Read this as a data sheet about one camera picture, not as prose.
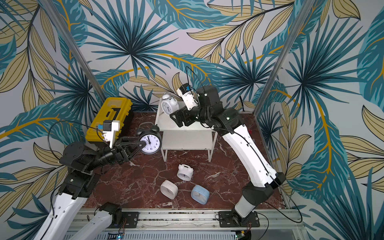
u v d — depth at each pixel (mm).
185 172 819
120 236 716
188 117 549
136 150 549
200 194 760
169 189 755
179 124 560
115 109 977
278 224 748
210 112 446
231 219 733
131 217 738
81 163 435
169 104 663
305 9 689
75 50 822
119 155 475
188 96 527
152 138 531
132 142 502
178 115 533
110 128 474
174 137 692
